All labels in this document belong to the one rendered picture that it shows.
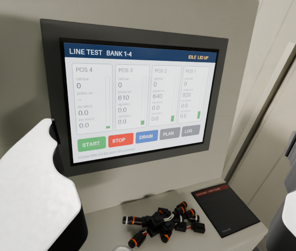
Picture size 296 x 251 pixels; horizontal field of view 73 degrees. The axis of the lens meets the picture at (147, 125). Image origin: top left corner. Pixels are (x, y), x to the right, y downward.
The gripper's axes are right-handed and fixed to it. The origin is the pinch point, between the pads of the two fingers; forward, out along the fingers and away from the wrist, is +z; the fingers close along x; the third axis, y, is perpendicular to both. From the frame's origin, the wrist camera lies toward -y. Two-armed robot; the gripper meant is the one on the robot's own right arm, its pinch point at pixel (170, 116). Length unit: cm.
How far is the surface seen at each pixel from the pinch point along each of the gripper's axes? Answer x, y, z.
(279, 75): 70, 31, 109
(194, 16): 7.5, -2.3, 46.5
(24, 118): -28.1, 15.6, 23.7
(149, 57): -3.0, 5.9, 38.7
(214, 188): 21, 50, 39
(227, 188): 26, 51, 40
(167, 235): 4, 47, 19
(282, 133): 77, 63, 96
